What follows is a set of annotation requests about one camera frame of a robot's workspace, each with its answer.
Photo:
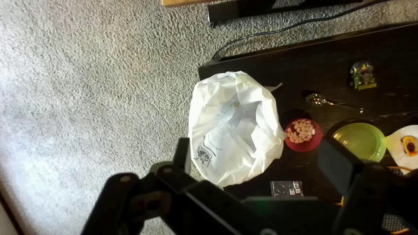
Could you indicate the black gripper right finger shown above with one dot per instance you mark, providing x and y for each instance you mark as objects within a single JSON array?
[{"x": 338, "y": 164}]

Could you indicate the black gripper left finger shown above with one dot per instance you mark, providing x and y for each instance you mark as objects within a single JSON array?
[{"x": 182, "y": 158}]

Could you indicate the green toy car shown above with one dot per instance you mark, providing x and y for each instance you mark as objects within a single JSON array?
[{"x": 362, "y": 76}]

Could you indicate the green plastic plate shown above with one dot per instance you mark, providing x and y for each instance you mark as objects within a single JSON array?
[{"x": 363, "y": 140}]

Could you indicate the white plastic bag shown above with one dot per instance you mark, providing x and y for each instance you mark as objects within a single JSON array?
[{"x": 234, "y": 128}]

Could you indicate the black remote control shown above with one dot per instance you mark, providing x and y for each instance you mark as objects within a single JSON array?
[{"x": 286, "y": 188}]

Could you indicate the metal spoon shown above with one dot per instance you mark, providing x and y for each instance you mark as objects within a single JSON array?
[{"x": 317, "y": 99}]

